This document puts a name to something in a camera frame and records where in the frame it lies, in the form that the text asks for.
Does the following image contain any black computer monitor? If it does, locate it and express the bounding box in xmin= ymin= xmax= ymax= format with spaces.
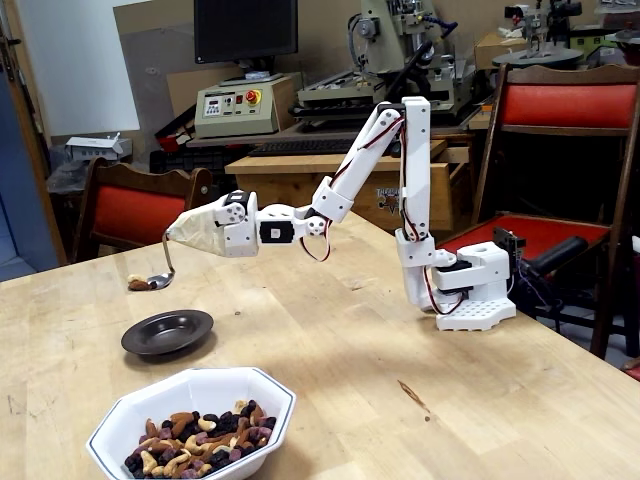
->
xmin=193 ymin=0 xmax=300 ymax=86

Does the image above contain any beige milling machine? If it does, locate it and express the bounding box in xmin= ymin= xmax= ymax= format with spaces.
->
xmin=292 ymin=0 xmax=476 ymax=124

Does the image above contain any red white wrist cable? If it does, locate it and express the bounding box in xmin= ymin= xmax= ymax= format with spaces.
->
xmin=298 ymin=218 xmax=335 ymax=264

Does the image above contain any beige control box red button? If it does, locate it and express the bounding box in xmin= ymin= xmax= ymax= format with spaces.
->
xmin=193 ymin=72 xmax=304 ymax=140

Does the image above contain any brown cardboard sheet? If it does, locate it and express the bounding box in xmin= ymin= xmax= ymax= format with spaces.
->
xmin=113 ymin=4 xmax=199 ymax=166

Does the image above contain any small white plastic device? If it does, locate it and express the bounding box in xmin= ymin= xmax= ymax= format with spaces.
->
xmin=64 ymin=132 xmax=134 ymax=162

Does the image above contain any black plastic crate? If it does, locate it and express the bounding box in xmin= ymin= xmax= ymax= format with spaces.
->
xmin=148 ymin=146 xmax=251 ymax=177

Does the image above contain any wooden folding chair red cushion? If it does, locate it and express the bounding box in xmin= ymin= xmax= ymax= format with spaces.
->
xmin=442 ymin=62 xmax=640 ymax=361

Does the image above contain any brown cardboard box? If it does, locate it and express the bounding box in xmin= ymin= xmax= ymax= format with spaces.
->
xmin=473 ymin=31 xmax=531 ymax=71

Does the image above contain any green box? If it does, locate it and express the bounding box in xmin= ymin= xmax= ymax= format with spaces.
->
xmin=569 ymin=27 xmax=624 ymax=51

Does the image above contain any black keyboard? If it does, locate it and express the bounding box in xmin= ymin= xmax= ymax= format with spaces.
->
xmin=248 ymin=137 xmax=360 ymax=158

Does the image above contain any wooden workbench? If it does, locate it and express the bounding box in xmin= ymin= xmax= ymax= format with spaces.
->
xmin=224 ymin=138 xmax=474 ymax=234

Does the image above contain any black red case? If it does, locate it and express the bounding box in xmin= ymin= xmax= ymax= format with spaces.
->
xmin=154 ymin=107 xmax=197 ymax=152

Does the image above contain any dark door handle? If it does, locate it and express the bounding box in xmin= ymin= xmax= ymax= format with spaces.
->
xmin=0 ymin=34 xmax=22 ymax=84

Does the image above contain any dark metal dish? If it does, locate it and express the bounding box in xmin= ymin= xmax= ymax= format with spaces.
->
xmin=120 ymin=309 xmax=215 ymax=357

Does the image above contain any black round base machine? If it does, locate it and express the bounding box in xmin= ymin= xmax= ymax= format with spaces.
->
xmin=492 ymin=2 xmax=586 ymax=71

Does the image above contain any white octagonal bowl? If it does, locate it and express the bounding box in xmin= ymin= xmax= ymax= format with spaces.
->
xmin=85 ymin=367 xmax=297 ymax=480

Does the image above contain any black cylindrical handle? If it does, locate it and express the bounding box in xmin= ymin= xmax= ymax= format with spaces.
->
xmin=529 ymin=236 xmax=590 ymax=276

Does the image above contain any robot controller circuit board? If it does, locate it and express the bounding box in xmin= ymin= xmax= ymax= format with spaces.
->
xmin=492 ymin=225 xmax=527 ymax=261

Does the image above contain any mixed nuts and raisins pile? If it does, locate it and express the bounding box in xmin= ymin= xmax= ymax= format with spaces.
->
xmin=123 ymin=398 xmax=279 ymax=480

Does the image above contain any clear plastic bag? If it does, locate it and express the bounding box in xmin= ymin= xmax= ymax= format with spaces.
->
xmin=47 ymin=159 xmax=94 ymax=196

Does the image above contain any white board panel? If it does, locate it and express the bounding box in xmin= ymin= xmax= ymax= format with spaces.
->
xmin=17 ymin=0 xmax=141 ymax=137

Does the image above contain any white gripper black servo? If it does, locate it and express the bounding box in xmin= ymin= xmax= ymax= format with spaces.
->
xmin=164 ymin=190 xmax=261 ymax=259

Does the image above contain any bent metal spoon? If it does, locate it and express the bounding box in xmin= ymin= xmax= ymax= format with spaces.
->
xmin=144 ymin=232 xmax=177 ymax=292

